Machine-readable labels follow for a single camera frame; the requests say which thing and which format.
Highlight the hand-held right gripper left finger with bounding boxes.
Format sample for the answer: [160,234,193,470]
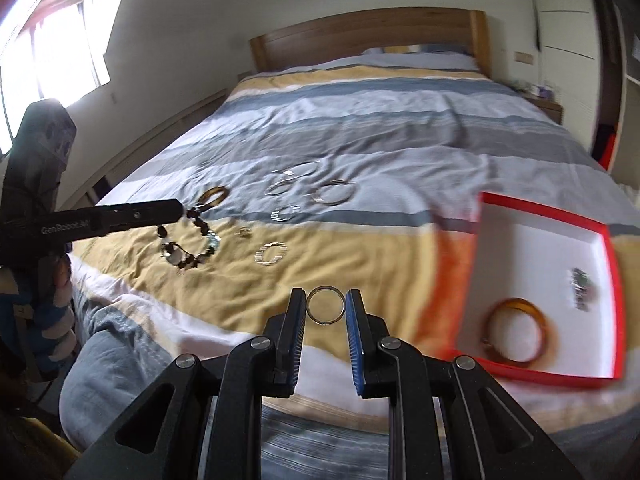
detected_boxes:
[65,287,307,480]

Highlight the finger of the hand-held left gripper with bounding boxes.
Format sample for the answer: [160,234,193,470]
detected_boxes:
[97,198,185,237]

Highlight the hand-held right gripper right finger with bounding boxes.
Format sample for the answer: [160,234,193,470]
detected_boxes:
[345,288,586,480]

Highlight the small silver hoop bangle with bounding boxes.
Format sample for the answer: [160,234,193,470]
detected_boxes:
[305,285,347,325]

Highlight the dark bead bracelet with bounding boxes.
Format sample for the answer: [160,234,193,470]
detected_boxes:
[156,205,223,272]

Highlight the wide brown bangle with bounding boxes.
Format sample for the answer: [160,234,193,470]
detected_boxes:
[196,186,231,210]

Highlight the large silver hoop bangle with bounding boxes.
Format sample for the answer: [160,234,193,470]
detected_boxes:
[312,179,360,207]

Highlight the amber resin bangle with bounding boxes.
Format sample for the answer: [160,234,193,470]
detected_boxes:
[482,297,549,366]

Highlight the red jewelry box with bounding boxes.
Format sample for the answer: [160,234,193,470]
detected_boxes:
[447,191,628,390]

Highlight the silver wristwatch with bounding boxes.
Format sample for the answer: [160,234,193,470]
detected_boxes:
[567,266,596,314]

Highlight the person's left forearm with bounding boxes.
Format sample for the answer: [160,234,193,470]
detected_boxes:
[30,255,77,366]

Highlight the bright window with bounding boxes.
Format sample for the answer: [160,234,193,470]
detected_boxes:
[0,0,112,156]

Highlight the striped duvet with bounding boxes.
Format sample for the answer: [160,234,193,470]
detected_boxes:
[60,52,640,480]

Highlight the wooden headboard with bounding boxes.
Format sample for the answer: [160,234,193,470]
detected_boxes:
[249,8,488,74]

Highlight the grey pillow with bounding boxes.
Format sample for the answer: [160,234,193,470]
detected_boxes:
[360,45,478,72]

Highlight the wooden nightstand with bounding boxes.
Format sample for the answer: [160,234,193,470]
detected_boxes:
[517,87,565,126]

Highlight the red bag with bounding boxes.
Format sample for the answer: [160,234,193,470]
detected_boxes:
[597,125,619,171]

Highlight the white wardrobe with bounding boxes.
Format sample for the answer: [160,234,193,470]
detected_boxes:
[527,0,640,191]

